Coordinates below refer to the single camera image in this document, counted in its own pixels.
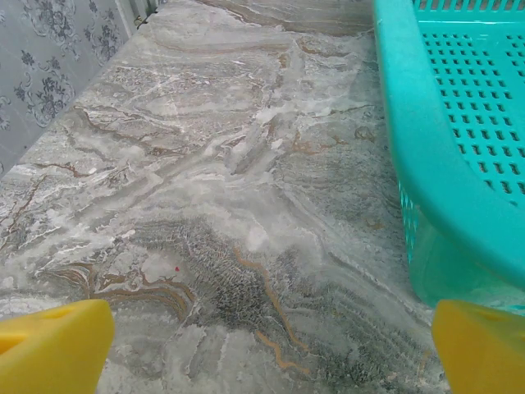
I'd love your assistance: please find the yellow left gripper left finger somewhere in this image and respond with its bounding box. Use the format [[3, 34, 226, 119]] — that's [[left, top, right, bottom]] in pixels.
[[0, 298, 116, 394]]

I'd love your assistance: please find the aluminium frame post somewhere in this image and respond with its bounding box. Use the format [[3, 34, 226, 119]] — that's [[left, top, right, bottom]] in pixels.
[[114, 0, 161, 40]]

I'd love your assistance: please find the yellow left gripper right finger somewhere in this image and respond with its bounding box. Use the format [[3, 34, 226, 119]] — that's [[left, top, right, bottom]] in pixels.
[[432, 299, 525, 394]]

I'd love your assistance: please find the teal plastic basket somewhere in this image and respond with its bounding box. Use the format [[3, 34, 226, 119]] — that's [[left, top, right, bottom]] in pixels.
[[372, 0, 525, 317]]

